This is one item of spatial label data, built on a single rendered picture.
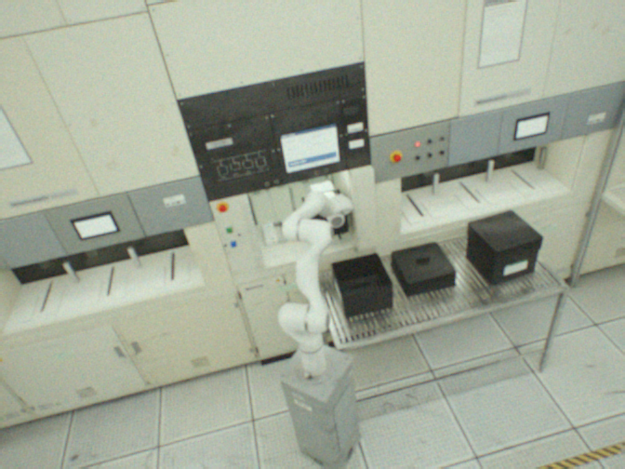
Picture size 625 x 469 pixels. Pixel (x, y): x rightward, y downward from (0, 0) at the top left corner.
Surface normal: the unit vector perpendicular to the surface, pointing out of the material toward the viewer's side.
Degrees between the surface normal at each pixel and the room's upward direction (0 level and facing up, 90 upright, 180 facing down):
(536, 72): 90
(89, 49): 90
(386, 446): 0
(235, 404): 0
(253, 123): 90
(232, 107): 90
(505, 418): 0
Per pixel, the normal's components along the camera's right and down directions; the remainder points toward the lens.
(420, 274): -0.12, -0.78
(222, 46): 0.22, 0.57
